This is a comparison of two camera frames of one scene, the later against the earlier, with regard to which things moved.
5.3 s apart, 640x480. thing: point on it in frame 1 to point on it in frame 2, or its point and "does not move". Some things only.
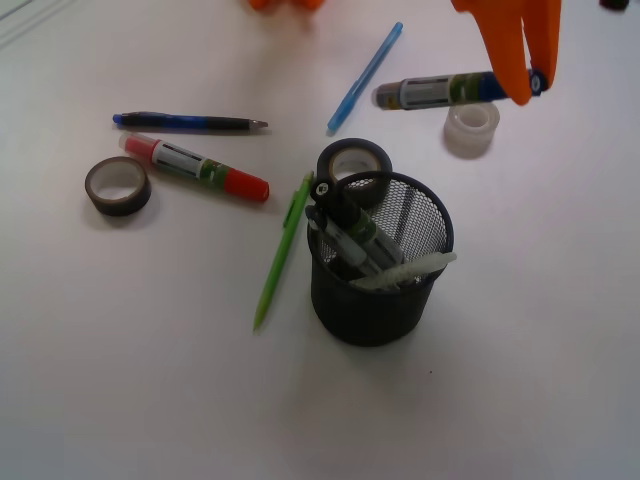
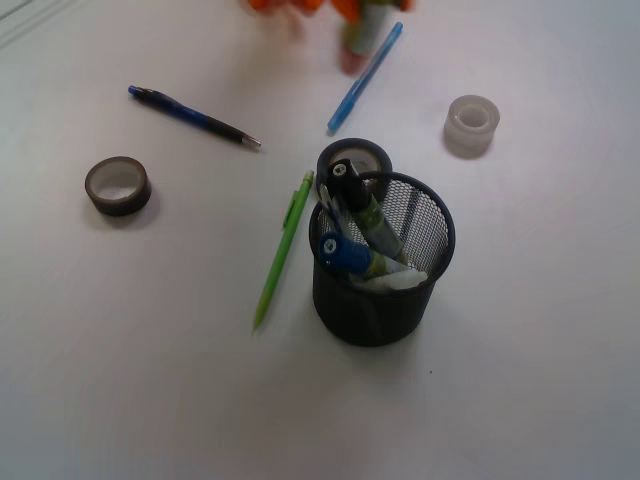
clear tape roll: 469,129 does not move
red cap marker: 206,170 to 360,37
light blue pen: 373,63 does not move
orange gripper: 266,5 to 350,8
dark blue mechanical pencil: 167,120 to 186,112
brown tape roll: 118,185 does not move
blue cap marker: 448,90 to 341,254
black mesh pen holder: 375,249 does not move
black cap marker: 360,221 to 353,191
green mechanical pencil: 293,215 does not move
